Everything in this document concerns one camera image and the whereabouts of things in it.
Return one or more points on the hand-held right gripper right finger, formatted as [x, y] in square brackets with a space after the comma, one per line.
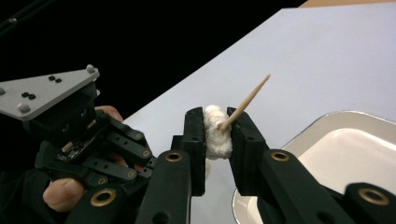
[274, 186]

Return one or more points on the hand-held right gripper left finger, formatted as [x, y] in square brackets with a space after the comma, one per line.
[174, 186]

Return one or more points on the white marshmallow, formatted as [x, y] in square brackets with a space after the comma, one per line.
[216, 140]

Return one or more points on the white square tray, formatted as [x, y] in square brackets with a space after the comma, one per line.
[336, 149]

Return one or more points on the wooden skewer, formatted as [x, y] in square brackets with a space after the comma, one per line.
[246, 102]

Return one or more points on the wooden table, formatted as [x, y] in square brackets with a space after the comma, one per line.
[348, 3]

